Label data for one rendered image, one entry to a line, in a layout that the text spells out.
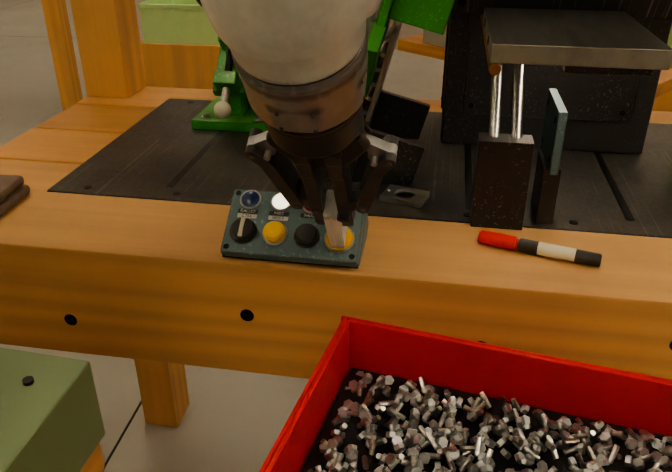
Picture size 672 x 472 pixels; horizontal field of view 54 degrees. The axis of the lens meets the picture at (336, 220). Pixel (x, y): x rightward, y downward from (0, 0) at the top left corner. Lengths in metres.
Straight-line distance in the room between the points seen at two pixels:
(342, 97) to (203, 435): 1.45
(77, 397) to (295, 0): 0.35
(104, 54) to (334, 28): 1.03
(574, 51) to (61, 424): 0.53
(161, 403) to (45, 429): 1.27
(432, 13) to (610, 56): 0.25
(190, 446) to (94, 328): 0.98
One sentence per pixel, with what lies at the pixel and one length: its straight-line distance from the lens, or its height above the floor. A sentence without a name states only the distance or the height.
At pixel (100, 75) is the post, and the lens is 1.40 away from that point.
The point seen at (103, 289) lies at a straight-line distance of 0.80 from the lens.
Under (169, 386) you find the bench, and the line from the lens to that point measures 1.74.
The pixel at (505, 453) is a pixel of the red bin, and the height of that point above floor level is 0.88.
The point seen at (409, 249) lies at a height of 0.90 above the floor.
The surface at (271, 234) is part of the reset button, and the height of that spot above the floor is 0.93.
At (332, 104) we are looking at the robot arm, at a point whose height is 1.13.
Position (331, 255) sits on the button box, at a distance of 0.69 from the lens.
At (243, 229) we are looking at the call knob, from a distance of 0.70.
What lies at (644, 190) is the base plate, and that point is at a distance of 0.96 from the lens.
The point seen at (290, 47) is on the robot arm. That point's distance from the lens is 0.38.
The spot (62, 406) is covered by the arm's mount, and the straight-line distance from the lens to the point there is 0.54.
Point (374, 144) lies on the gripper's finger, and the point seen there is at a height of 1.08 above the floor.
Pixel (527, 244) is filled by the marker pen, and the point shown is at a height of 0.91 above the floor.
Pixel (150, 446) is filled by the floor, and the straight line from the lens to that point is 1.81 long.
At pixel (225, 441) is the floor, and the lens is 1.78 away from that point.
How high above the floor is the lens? 1.26
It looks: 27 degrees down
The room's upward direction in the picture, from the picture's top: straight up
